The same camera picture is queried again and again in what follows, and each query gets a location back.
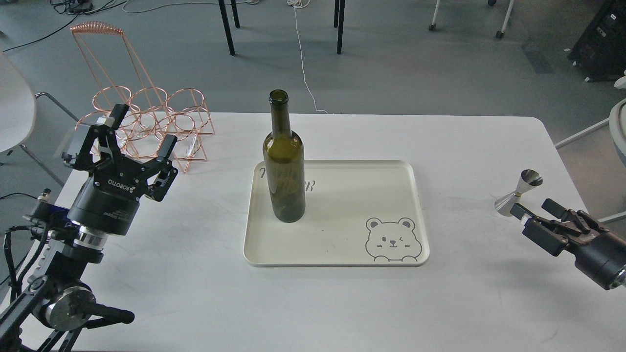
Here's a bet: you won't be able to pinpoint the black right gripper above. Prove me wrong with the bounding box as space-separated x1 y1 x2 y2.
511 198 626 290

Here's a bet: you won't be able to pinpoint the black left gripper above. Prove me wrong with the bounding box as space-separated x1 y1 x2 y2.
62 103 178 236

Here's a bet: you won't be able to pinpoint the steel double jigger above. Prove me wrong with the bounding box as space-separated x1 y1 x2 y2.
494 169 543 217

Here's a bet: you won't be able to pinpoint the dark green wine bottle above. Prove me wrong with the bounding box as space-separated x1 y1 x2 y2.
263 89 306 223

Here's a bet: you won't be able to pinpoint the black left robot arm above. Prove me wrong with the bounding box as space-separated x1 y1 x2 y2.
1 103 178 352

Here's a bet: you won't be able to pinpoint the white chair right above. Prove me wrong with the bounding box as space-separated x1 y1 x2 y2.
554 73 626 223

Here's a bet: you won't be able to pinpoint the white chair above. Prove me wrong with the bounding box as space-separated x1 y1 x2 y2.
554 73 626 223
0 53 80 187

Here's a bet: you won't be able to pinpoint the white chair left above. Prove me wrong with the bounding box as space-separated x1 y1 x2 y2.
0 53 80 187

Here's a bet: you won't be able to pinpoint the black equipment case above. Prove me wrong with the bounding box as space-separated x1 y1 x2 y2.
567 0 626 82

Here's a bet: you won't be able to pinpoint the black table legs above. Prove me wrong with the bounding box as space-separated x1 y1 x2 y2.
218 0 346 56

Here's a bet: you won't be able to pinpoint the white rolling chair legs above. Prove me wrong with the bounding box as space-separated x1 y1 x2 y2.
428 0 517 40

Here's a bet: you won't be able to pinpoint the cream bear serving tray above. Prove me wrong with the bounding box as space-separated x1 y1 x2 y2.
243 160 430 267

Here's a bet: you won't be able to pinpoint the copper wire wine rack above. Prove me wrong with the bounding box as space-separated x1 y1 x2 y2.
70 22 215 173

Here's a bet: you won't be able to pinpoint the black floor cables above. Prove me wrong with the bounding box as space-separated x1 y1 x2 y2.
0 0 128 52

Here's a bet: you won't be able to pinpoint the white cable on floor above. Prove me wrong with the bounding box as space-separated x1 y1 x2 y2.
286 0 329 114

